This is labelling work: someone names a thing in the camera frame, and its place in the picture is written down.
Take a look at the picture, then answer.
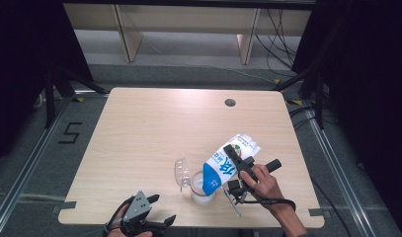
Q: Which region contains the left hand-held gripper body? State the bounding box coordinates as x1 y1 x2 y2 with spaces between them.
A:
121 191 167 237

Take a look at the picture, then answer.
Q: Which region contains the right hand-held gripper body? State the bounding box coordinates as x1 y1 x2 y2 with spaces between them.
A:
222 155 283 218

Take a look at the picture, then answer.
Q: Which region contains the clear glass jar with lid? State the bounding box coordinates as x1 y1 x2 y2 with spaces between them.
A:
173 157 219 206

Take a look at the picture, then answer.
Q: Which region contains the person's right hand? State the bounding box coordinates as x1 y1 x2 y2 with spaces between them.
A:
239 163 285 212

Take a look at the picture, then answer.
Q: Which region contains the person's left hand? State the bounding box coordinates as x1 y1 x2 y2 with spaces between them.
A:
108 203 154 237

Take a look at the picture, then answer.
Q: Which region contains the black metal stand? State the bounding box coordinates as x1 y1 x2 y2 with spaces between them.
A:
271 0 355 130
43 65 110 129

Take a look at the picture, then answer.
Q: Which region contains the light wooden shelf unit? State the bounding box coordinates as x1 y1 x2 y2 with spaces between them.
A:
63 3 313 65

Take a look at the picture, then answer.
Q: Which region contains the dark curtain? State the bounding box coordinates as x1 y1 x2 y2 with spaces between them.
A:
0 0 95 170
290 0 402 237

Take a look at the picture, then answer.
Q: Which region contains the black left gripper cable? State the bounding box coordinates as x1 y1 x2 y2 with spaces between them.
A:
104 196 136 237

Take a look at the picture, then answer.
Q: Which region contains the black floor cable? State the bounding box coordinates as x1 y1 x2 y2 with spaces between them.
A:
310 179 355 237

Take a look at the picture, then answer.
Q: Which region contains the aluminium floor rail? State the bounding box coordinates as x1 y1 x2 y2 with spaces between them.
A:
0 93 74 237
301 100 386 237

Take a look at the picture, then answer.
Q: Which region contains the bundle of black hanging cables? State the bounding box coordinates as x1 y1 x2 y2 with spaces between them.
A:
254 8 299 79

